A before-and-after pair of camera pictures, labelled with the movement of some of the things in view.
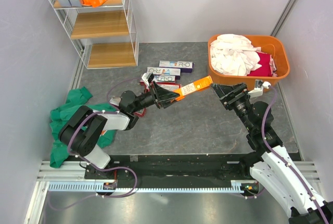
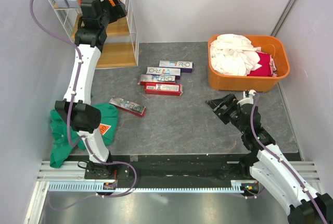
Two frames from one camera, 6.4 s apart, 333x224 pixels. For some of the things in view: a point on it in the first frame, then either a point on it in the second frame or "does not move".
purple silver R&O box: x=185 y=66 does not move
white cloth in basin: x=234 y=54 does not move
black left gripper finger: x=163 y=93 to x=117 y=2
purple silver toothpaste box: x=165 y=71 does not move
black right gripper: x=229 y=94 to x=230 y=102
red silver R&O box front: x=116 y=100 does not move
